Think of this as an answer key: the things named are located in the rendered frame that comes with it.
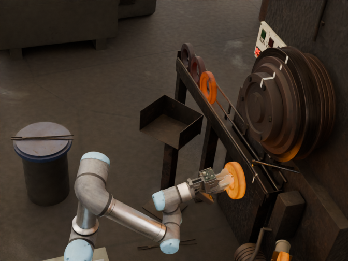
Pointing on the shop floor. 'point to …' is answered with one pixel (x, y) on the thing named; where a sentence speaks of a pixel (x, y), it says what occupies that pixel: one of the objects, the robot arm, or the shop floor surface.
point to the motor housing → (246, 253)
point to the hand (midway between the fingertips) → (234, 177)
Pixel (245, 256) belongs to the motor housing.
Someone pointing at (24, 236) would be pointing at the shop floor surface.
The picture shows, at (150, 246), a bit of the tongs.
